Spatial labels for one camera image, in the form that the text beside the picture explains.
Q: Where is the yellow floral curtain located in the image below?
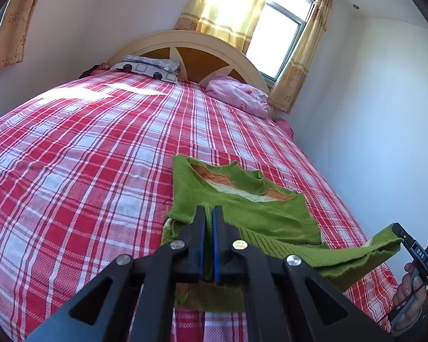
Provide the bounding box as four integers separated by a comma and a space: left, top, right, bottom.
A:
173, 0, 279, 52
0, 0, 51, 72
267, 0, 334, 115

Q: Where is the cream wooden headboard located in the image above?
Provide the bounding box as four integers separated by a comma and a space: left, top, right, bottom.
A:
107, 30, 270, 95

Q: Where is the green orange striped knit sweater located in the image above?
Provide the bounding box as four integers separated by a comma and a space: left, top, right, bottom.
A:
160, 154, 403, 312

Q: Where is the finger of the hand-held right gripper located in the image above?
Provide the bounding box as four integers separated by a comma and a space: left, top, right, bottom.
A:
392, 223, 428, 286

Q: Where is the grey patterned pillow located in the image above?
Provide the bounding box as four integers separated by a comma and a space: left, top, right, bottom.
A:
110, 55, 182, 85

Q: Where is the window behind headboard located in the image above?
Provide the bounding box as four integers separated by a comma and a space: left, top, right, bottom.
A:
246, 0, 318, 82

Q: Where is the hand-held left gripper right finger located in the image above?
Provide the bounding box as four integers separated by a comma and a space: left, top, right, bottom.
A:
212, 205, 396, 342

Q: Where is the person's right hand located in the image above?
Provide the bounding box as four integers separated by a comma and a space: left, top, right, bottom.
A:
390, 262, 428, 335

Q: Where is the pink cloth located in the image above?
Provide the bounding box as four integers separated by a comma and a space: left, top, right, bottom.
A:
274, 117, 295, 138

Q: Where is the red plaid bed sheet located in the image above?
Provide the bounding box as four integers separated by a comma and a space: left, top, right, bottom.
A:
0, 69, 400, 342

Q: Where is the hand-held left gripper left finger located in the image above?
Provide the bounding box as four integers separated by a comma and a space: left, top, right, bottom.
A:
25, 205, 207, 342

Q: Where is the pink floral pillow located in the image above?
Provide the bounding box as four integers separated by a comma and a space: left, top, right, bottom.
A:
205, 72, 272, 119

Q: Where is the dark cloth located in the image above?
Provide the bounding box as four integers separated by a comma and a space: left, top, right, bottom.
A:
79, 63, 111, 79

